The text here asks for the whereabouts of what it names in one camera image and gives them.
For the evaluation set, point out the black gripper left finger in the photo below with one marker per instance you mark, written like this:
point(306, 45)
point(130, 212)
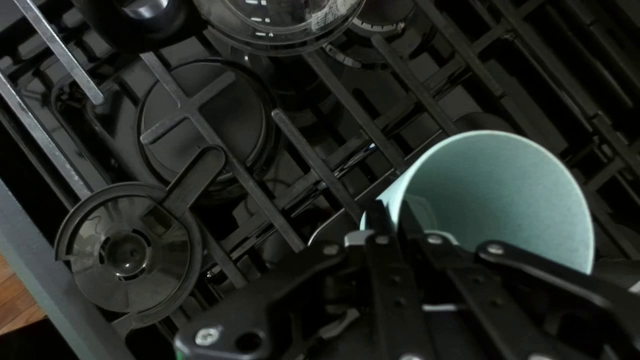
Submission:
point(280, 313)

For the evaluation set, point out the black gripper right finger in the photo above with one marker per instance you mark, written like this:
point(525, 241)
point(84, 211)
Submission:
point(533, 301)

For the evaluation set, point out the shiny black stove burner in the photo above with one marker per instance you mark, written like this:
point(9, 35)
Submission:
point(133, 20)

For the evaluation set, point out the black round burner cap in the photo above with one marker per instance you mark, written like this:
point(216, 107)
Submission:
point(232, 132)

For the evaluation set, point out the black gas stove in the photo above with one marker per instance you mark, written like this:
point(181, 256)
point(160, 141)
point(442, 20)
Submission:
point(466, 80)

